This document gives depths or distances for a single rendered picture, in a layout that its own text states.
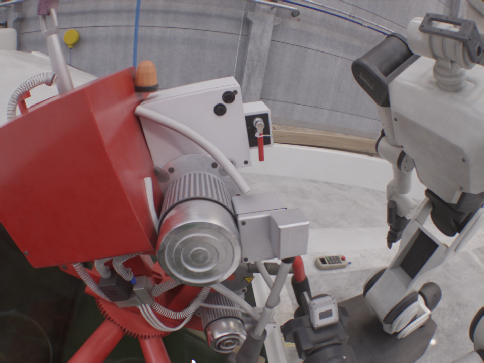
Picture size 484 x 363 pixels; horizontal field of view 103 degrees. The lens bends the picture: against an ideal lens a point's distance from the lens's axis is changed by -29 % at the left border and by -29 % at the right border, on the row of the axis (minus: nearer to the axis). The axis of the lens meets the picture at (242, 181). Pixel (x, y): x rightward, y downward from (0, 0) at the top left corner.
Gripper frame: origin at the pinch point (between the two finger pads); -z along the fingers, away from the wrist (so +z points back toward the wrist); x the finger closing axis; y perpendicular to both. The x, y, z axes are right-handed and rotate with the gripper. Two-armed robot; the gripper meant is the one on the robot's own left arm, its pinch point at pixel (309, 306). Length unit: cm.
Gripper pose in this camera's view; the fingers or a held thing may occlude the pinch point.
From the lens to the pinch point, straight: 52.7
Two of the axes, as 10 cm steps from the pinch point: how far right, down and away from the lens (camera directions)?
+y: -1.4, -8.5, -5.1
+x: 9.8, -1.9, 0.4
